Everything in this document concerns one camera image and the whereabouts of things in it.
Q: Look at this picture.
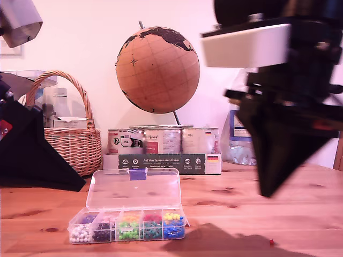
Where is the heap of purple pins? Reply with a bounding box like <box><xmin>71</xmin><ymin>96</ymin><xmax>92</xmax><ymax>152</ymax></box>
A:
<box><xmin>80</xmin><ymin>214</ymin><xmax>99</xmax><ymax>225</ymax></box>

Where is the heap of white pins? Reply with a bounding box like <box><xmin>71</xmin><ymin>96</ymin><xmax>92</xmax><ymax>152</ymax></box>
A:
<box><xmin>70</xmin><ymin>225</ymin><xmax>91</xmax><ymax>244</ymax></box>

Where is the heap of black pins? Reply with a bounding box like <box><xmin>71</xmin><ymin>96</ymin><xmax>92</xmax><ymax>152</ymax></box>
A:
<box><xmin>93</xmin><ymin>223</ymin><xmax>115</xmax><ymax>243</ymax></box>

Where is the heap of blue pins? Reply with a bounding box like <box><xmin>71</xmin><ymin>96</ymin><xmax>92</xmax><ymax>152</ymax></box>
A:
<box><xmin>163</xmin><ymin>218</ymin><xmax>186</xmax><ymax>239</ymax></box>

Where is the heap of light green pins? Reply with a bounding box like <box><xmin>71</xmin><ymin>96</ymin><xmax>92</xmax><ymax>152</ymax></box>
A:
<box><xmin>117</xmin><ymin>221</ymin><xmax>143</xmax><ymax>240</ymax></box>

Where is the heap of dark green pins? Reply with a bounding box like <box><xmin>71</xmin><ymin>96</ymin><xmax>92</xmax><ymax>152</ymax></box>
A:
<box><xmin>144</xmin><ymin>221</ymin><xmax>164</xmax><ymax>240</ymax></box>

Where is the large clear water bottle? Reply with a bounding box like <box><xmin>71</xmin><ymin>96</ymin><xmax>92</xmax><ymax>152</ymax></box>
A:
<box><xmin>221</xmin><ymin>66</ymin><xmax>259</xmax><ymax>167</ymax></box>

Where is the white carton box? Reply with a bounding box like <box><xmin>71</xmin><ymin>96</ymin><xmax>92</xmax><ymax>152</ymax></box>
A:
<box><xmin>52</xmin><ymin>117</ymin><xmax>88</xmax><ymax>129</ymax></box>

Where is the white plastic bottle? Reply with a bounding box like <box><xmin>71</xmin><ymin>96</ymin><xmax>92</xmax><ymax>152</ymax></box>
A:
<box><xmin>52</xmin><ymin>88</ymin><xmax>72</xmax><ymax>120</ymax></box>

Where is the clear plastic jar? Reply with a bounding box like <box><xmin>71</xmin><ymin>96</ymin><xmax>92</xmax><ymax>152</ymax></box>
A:
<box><xmin>14</xmin><ymin>70</ymin><xmax>58</xmax><ymax>128</ymax></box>

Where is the silver foil bag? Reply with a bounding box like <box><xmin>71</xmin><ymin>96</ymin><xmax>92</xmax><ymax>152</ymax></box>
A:
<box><xmin>0</xmin><ymin>71</ymin><xmax>35</xmax><ymax>104</ymax></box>

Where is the cardboard tray with dark label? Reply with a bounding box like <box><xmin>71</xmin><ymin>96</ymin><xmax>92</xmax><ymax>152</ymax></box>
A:
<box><xmin>103</xmin><ymin>153</ymin><xmax>223</xmax><ymax>176</ymax></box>

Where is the clear plastic pin organizer box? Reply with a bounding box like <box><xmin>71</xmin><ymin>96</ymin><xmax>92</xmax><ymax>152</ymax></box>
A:
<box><xmin>68</xmin><ymin>168</ymin><xmax>190</xmax><ymax>245</ymax></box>

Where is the cork globe on metal stand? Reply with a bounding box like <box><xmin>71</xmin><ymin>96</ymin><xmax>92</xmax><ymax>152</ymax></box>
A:
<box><xmin>115</xmin><ymin>21</ymin><xmax>201</xmax><ymax>129</ymax></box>

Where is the wicker basket with handle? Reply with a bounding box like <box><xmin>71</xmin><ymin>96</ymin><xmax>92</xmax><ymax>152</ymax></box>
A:
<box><xmin>26</xmin><ymin>70</ymin><xmax>103</xmax><ymax>177</ymax></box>

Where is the arm's pale camera box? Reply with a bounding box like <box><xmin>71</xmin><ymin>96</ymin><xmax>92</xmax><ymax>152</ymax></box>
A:
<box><xmin>200</xmin><ymin>23</ymin><xmax>292</xmax><ymax>68</ymax></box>
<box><xmin>0</xmin><ymin>0</ymin><xmax>43</xmax><ymax>49</ymax></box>

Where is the white wall light switch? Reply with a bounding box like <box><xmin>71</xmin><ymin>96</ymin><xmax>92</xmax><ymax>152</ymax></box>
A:
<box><xmin>0</xmin><ymin>37</ymin><xmax>24</xmax><ymax>57</ymax></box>

